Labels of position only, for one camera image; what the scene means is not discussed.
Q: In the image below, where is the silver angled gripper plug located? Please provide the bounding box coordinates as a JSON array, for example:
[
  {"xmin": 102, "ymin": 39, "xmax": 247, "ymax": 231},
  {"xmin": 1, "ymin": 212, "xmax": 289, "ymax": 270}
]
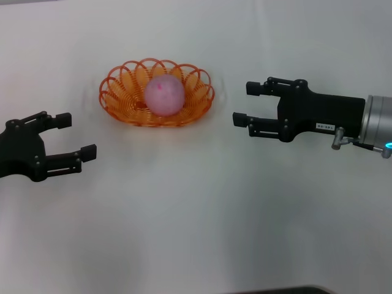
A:
[{"xmin": 332, "ymin": 127, "xmax": 353, "ymax": 150}]

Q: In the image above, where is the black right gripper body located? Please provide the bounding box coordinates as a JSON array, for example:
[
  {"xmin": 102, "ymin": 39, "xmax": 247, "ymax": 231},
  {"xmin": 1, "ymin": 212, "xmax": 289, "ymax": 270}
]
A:
[{"xmin": 277, "ymin": 78, "xmax": 367, "ymax": 143}]

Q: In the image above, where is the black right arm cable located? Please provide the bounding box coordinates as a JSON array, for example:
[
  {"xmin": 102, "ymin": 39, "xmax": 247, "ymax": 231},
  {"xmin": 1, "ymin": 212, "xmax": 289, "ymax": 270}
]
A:
[{"xmin": 352, "ymin": 137, "xmax": 392, "ymax": 159}]

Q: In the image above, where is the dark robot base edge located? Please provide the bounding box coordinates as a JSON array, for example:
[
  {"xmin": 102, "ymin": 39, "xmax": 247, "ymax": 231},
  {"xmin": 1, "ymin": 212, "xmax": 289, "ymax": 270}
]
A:
[{"xmin": 232, "ymin": 285, "xmax": 334, "ymax": 294}]

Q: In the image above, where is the pink peach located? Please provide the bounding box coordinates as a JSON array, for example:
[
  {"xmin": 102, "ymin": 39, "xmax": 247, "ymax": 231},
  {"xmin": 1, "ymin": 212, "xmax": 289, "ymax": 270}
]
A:
[{"xmin": 143, "ymin": 75, "xmax": 186, "ymax": 116}]

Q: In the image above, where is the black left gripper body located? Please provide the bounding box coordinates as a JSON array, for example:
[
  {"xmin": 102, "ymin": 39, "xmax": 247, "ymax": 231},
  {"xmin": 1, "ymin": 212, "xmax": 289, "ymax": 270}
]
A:
[{"xmin": 0, "ymin": 121, "xmax": 48, "ymax": 183}]

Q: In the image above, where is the orange plastic woven basket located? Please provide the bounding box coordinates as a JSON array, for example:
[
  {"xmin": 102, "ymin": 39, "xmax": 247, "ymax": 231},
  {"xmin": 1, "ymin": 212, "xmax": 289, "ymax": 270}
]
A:
[{"xmin": 99, "ymin": 56, "xmax": 216, "ymax": 128}]

